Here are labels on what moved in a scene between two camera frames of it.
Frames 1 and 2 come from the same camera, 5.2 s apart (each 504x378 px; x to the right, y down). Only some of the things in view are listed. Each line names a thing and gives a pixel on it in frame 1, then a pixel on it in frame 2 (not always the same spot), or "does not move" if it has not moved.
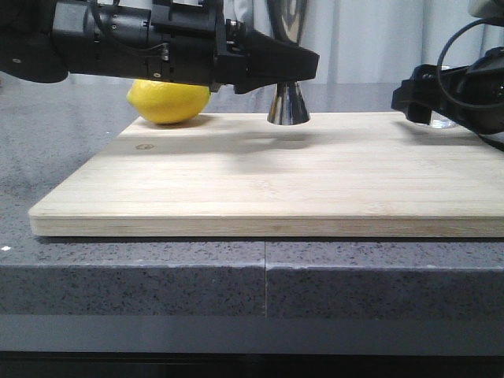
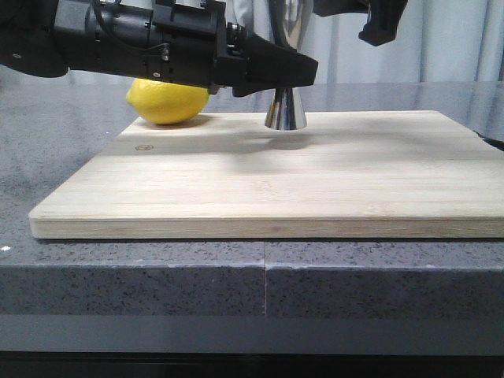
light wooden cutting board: x=241 y=175 does not move
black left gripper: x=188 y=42 does not move
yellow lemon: x=168 y=102 does not move
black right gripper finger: x=421 y=95 → x=383 y=23
